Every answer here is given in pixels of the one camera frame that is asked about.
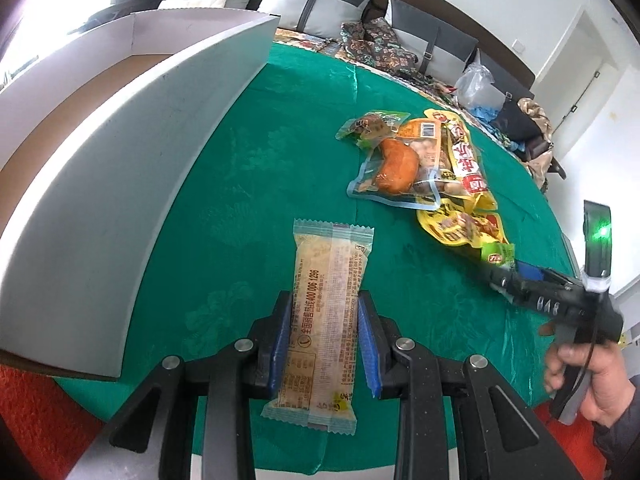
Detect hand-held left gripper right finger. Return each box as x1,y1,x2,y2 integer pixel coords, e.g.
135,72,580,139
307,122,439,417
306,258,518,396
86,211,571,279
356,290,583,480

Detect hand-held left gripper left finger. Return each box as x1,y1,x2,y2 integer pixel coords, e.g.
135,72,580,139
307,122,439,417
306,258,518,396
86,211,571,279
65,290,296,480

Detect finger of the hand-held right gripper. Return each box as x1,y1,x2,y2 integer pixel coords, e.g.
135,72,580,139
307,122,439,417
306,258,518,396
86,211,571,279
515,259,581,288
487,266,540,306

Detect beige snack bar packet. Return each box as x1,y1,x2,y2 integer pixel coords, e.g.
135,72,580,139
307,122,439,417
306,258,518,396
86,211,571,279
261,218,375,435

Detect yellow-edged peanut bag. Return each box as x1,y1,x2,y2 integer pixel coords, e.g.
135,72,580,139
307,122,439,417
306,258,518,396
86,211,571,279
400,117,451,211

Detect white cardboard box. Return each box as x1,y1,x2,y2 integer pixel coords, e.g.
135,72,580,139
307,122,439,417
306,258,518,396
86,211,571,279
0,7,279,380

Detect person's right forearm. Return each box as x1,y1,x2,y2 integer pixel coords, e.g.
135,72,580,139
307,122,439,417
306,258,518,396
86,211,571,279
594,402,640,478

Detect person's right hand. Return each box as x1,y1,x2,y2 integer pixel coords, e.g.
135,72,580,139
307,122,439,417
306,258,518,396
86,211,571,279
539,322,632,428

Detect small green snack packet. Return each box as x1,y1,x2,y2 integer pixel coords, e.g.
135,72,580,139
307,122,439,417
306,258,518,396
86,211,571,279
480,241,516,268

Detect wide yellow snack packet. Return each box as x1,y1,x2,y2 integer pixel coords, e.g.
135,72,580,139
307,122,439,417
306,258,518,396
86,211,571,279
416,207,506,256

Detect beige patterned cloth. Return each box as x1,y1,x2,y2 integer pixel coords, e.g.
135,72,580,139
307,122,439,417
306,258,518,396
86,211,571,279
516,97,567,182

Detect long yellow red-label packet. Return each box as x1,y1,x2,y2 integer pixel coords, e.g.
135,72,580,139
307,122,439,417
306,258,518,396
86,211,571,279
424,108,497,211

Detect black bag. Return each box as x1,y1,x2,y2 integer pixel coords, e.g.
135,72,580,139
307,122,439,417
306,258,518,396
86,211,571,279
492,97,544,144

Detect blue cloth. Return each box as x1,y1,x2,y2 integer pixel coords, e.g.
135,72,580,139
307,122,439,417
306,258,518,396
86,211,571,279
471,104,507,125

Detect green tablecloth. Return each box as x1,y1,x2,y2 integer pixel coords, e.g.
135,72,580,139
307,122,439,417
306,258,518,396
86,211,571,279
52,42,581,476

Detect clear packet with orange chicken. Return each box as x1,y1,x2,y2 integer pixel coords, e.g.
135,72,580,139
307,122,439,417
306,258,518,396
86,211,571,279
347,137,443,208

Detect white door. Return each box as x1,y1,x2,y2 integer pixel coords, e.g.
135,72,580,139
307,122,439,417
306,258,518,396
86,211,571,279
541,7,619,162

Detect clear plastic bag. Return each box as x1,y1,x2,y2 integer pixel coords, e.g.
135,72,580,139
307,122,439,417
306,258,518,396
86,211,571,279
453,62,507,112

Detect green packet with brown snack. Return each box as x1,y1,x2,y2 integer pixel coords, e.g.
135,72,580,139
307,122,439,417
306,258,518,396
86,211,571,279
335,111,411,147

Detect dark floral pillows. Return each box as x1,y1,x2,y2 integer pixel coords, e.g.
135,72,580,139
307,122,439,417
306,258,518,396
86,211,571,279
340,16,419,79

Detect floral blanket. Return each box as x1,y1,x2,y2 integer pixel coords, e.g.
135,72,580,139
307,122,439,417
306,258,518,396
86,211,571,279
272,26,463,103

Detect small beige pillow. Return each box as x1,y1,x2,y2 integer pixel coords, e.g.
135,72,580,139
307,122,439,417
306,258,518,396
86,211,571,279
159,0,229,10

